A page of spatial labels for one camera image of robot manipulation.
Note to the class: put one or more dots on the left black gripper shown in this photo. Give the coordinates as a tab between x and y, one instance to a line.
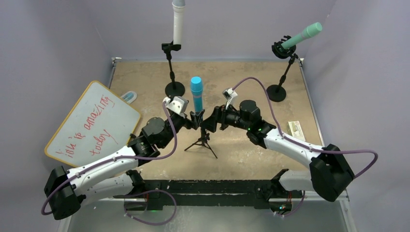
189	123

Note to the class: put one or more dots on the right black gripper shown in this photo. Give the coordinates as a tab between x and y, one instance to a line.
210	124

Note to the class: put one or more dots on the black tripod mic stand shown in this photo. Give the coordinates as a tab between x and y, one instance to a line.
203	142

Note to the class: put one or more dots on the blue microphone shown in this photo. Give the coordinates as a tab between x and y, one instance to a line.
196	87

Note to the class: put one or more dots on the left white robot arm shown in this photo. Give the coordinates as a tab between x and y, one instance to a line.
67	190

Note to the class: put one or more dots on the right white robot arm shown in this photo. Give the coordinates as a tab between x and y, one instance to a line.
328	173

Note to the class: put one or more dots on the black round-base stand left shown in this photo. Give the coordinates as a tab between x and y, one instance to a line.
174	88

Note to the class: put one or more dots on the white microphone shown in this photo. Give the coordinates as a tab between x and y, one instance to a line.
178	9

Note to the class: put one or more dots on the green microphone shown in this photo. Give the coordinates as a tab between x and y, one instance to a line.
307	33

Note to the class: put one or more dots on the whiteboard eraser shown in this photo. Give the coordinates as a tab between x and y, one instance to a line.
129	97

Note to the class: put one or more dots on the small white green box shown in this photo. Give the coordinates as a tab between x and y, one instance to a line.
295	130

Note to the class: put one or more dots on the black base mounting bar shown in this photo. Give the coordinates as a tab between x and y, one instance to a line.
259	194

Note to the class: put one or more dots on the yellow-framed whiteboard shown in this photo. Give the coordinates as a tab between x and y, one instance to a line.
99	124

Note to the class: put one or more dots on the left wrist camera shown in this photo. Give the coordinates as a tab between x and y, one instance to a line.
176	105

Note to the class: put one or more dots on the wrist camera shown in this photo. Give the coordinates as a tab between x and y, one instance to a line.
230	96
176	105

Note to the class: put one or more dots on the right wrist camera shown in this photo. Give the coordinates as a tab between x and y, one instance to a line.
230	96

